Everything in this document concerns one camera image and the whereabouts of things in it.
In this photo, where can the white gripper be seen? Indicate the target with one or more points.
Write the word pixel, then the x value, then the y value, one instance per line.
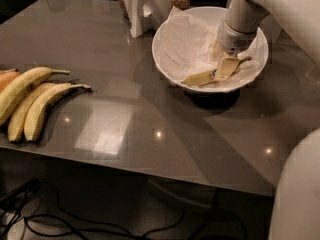
pixel 233 39

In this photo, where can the banana with blue sticker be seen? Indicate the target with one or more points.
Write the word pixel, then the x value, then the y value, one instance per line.
pixel 207 77

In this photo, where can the white bowl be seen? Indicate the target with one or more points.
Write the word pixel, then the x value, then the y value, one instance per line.
pixel 173 44

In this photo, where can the front yellow banana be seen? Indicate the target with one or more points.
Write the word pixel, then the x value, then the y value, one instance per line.
pixel 39 109

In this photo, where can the yellow banana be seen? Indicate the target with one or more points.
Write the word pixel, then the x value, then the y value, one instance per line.
pixel 39 109
pixel 17 120
pixel 15 92

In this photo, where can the top yellow banana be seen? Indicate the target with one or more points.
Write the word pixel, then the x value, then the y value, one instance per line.
pixel 15 92

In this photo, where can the middle yellow banana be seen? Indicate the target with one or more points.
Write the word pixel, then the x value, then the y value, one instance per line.
pixel 17 120

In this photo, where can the orange-tinted banana at edge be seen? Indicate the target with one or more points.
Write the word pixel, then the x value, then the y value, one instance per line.
pixel 7 76

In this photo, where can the white crumpled paper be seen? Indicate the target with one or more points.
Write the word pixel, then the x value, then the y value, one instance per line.
pixel 186 44

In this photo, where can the white box on table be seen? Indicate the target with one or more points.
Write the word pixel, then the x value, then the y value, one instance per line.
pixel 145 15

